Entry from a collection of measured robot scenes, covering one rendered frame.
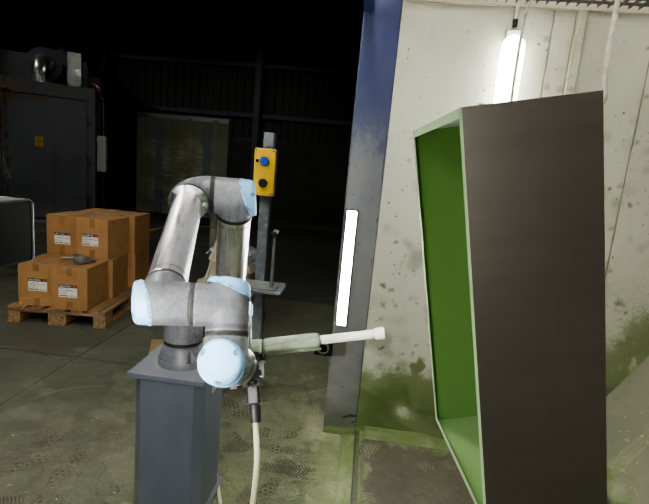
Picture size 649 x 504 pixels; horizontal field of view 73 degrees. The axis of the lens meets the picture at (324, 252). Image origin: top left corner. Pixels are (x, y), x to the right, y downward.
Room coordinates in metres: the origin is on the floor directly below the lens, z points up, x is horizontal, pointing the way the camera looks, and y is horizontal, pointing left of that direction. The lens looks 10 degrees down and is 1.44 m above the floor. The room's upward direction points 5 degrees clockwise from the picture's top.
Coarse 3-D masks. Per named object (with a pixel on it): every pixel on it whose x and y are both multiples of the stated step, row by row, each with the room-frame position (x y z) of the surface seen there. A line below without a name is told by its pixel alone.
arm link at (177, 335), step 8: (168, 328) 1.63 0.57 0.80; (176, 328) 1.62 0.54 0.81; (184, 328) 1.62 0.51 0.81; (192, 328) 1.63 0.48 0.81; (200, 328) 1.64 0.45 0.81; (168, 336) 1.63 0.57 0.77; (176, 336) 1.62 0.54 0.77; (184, 336) 1.62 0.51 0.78; (192, 336) 1.64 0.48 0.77; (200, 336) 1.66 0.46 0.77; (176, 344) 1.62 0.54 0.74; (184, 344) 1.62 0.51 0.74
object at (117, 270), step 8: (120, 256) 4.09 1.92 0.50; (112, 264) 3.90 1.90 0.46; (120, 264) 4.09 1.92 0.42; (112, 272) 3.90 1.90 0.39; (120, 272) 4.09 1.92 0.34; (112, 280) 3.90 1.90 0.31; (120, 280) 4.09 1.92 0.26; (112, 288) 3.90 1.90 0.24; (120, 288) 4.09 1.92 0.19; (112, 296) 3.90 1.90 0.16
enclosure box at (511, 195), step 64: (448, 128) 1.74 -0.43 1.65; (512, 128) 1.14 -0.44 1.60; (576, 128) 1.15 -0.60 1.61; (448, 192) 1.74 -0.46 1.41; (512, 192) 1.14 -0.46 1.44; (576, 192) 1.15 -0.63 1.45; (448, 256) 1.74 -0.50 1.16; (512, 256) 1.14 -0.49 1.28; (576, 256) 1.15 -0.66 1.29; (448, 320) 1.74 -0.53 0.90; (512, 320) 1.14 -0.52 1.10; (576, 320) 1.15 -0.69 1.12; (448, 384) 1.74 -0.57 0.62; (512, 384) 1.14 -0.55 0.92; (576, 384) 1.14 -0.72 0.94; (512, 448) 1.14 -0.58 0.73; (576, 448) 1.14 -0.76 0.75
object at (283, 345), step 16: (288, 336) 1.13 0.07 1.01; (304, 336) 1.13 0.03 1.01; (320, 336) 1.14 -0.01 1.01; (336, 336) 1.14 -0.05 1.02; (352, 336) 1.13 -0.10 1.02; (368, 336) 1.13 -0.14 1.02; (384, 336) 1.13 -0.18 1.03; (272, 352) 1.11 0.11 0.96; (288, 352) 1.11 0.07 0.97; (256, 400) 1.07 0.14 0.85; (256, 416) 1.05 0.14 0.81
